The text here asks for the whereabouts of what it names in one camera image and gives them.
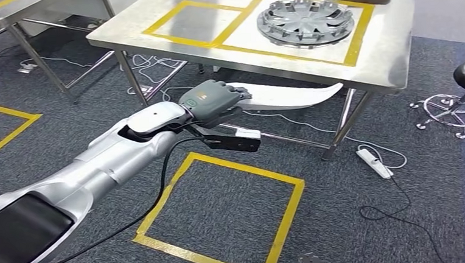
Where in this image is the white curved plastic part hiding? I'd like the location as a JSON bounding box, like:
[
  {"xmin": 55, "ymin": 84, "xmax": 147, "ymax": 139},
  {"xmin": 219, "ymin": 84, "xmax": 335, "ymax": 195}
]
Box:
[{"xmin": 227, "ymin": 75, "xmax": 346, "ymax": 114}]

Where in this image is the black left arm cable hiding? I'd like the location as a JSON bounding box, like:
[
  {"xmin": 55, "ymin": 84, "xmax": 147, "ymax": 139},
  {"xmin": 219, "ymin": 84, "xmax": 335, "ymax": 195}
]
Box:
[{"xmin": 0, "ymin": 135, "xmax": 213, "ymax": 263}]

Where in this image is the stainless steel workbench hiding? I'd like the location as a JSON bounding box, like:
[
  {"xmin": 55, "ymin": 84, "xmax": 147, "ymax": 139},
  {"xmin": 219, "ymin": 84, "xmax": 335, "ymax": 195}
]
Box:
[{"xmin": 83, "ymin": 0, "xmax": 425, "ymax": 176}]

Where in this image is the silver wheel hubcap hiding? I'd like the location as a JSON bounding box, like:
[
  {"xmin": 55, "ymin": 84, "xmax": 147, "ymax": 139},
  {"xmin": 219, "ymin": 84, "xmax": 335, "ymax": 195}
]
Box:
[{"xmin": 255, "ymin": 0, "xmax": 357, "ymax": 53}]

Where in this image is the yellow floor tape marking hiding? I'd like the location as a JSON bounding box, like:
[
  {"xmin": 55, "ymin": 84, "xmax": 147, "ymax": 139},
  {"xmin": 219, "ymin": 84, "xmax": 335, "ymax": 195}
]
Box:
[
  {"xmin": 127, "ymin": 144, "xmax": 310, "ymax": 263},
  {"xmin": 0, "ymin": 96, "xmax": 46, "ymax": 167}
]

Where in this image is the stainless steel table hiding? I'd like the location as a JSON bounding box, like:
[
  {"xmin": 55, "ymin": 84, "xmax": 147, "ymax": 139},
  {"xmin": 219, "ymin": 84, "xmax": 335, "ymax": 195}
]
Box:
[{"xmin": 0, "ymin": 0, "xmax": 121, "ymax": 109}]

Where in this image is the yellow tape rectangle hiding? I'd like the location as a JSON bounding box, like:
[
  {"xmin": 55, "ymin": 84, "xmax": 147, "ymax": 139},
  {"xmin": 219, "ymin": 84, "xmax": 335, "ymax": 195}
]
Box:
[{"xmin": 212, "ymin": 0, "xmax": 380, "ymax": 75}]

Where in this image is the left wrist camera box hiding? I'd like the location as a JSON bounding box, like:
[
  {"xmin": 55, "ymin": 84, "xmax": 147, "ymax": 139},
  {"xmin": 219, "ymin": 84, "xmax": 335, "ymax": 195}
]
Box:
[{"xmin": 193, "ymin": 121, "xmax": 263, "ymax": 157}]

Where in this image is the white floor cable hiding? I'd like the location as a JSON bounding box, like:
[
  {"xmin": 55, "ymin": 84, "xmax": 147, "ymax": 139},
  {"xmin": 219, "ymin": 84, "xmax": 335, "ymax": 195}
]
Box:
[
  {"xmin": 219, "ymin": 96, "xmax": 408, "ymax": 180},
  {"xmin": 22, "ymin": 54, "xmax": 92, "ymax": 74},
  {"xmin": 119, "ymin": 50, "xmax": 191, "ymax": 106}
]

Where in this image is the black floor cable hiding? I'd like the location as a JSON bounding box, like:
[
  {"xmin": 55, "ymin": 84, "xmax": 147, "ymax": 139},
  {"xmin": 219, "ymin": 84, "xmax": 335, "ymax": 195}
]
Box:
[{"xmin": 356, "ymin": 173, "xmax": 447, "ymax": 263}]

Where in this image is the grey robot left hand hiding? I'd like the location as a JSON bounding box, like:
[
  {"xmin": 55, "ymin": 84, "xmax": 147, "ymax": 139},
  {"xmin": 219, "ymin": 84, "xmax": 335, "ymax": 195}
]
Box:
[{"xmin": 177, "ymin": 77, "xmax": 254, "ymax": 130}]

